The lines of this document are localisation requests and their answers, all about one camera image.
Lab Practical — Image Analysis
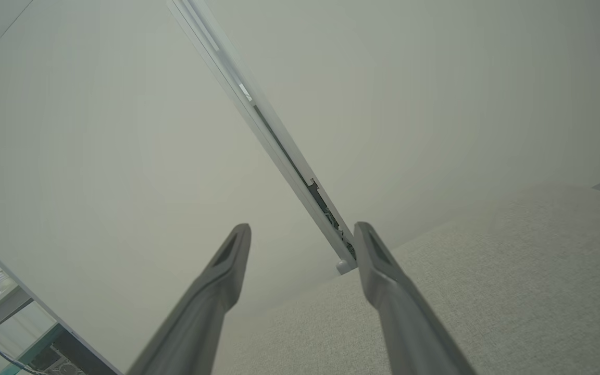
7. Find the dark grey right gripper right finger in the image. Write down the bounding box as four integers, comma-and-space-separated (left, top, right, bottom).
354, 222, 479, 375

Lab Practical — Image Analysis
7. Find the grey metal partition post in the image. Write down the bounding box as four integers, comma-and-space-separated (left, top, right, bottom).
167, 0, 359, 276

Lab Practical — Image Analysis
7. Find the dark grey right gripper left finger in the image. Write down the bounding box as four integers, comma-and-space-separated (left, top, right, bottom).
127, 223, 253, 375

